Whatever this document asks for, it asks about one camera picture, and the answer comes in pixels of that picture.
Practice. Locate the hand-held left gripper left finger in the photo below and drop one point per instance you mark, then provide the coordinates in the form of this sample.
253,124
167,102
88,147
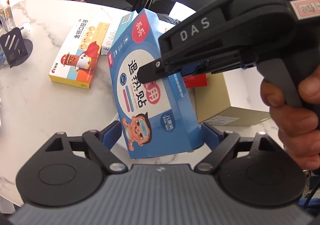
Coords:
113,132

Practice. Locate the grey checkered seat cushion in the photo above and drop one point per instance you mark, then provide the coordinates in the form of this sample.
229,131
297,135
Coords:
172,19

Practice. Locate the person's right hand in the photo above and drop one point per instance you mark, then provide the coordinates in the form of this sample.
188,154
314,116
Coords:
295,135

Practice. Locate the yellow orange medicine box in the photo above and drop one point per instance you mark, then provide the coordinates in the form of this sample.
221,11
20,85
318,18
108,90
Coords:
75,65

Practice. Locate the person's blue clothing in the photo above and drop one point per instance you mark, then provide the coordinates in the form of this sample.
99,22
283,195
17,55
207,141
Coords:
311,206

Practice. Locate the small white device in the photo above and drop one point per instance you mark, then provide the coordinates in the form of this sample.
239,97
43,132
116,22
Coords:
25,27

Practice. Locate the blue fever patch box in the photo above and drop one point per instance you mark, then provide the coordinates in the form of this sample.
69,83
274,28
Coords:
155,120

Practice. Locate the dark phone stand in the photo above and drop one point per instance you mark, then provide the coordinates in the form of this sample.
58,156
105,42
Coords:
13,45

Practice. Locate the white grey medicine box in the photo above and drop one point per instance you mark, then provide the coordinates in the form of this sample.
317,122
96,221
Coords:
108,45

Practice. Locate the red white medicine box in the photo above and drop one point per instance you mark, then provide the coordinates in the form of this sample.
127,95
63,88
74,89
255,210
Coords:
197,81

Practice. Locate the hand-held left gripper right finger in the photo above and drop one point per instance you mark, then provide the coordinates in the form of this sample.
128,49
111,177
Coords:
212,135

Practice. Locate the tan cardboard shoe box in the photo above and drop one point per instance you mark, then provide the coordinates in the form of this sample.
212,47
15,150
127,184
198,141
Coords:
220,100

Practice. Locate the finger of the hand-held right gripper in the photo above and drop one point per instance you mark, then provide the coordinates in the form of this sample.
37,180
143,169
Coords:
150,71
192,70

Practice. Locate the white marble desktop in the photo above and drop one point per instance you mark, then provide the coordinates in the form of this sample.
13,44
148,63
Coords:
37,105

